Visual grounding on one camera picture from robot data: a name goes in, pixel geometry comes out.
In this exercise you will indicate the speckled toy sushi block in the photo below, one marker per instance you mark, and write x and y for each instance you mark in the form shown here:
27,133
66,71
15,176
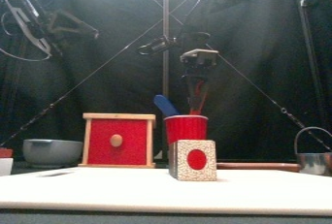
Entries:
193,160

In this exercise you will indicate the red cup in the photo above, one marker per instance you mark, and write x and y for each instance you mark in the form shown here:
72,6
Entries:
186,129

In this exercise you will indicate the wooden box with red drawer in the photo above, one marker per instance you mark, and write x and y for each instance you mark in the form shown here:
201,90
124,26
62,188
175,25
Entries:
116,141

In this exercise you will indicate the brown wooden rolling pin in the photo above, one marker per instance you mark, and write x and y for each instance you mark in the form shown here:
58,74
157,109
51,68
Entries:
258,166

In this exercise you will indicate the white cutting board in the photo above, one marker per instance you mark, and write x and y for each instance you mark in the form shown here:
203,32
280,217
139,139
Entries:
130,192

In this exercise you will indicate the grey bowl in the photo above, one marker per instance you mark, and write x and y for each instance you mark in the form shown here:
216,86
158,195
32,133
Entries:
51,152

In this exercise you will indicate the red and white container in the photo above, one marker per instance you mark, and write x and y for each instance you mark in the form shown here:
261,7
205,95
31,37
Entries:
5,163

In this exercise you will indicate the grey vertical frame pole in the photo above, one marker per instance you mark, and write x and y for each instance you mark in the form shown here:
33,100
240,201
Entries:
165,17

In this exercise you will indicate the dark slanted frame pole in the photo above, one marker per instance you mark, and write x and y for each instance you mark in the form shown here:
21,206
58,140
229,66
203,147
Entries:
308,47

